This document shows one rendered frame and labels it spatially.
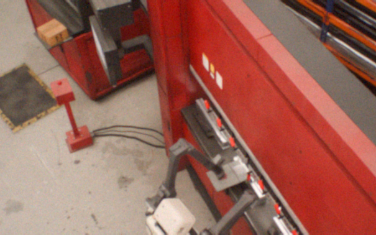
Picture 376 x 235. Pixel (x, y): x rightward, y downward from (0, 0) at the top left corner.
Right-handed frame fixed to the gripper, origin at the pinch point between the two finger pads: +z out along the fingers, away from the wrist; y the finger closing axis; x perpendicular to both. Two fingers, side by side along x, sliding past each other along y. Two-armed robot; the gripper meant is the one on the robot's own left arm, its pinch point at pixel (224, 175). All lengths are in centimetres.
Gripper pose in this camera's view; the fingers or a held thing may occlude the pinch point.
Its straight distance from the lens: 369.6
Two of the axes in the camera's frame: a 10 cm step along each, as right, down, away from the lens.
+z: 4.9, 4.1, 7.7
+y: -4.2, -6.6, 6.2
